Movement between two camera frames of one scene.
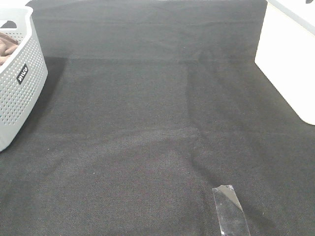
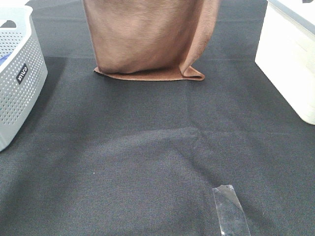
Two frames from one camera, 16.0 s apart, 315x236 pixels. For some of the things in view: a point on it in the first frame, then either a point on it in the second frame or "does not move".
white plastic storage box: (286, 53) does not move
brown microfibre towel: (8, 44) to (150, 40)
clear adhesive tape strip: (232, 218) does not move
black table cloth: (149, 105) does not move
